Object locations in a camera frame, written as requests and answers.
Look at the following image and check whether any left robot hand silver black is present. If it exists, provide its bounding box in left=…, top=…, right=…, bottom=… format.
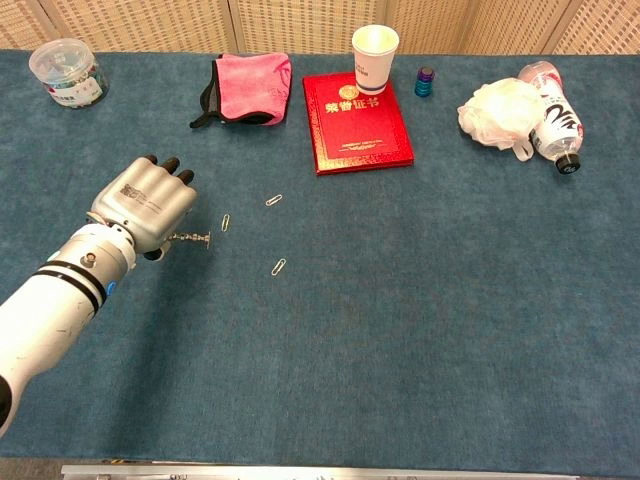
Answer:
left=87, top=154, right=199, bottom=261

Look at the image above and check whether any white mesh bath pouf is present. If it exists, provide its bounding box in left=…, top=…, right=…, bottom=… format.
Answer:
left=457, top=77, right=546, bottom=163

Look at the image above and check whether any aluminium rail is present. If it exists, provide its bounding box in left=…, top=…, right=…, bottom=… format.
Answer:
left=60, top=463, right=581, bottom=480

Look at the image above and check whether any clear plastic drink bottle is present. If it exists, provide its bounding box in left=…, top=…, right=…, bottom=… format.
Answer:
left=517, top=60, right=585, bottom=175

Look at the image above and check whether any red certificate book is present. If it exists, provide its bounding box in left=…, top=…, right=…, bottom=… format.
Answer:
left=301, top=71, right=416, bottom=176

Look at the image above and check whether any clear plastic jar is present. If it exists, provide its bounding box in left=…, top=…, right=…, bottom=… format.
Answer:
left=28, top=38, right=110, bottom=110

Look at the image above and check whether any woven folding screen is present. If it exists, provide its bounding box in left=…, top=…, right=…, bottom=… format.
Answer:
left=0, top=0, right=640, bottom=55

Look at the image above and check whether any pink cloth with black trim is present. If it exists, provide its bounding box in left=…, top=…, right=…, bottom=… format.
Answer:
left=188, top=51, right=294, bottom=130

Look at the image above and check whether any white paper cup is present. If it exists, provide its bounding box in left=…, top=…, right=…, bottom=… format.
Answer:
left=351, top=24, right=401, bottom=96

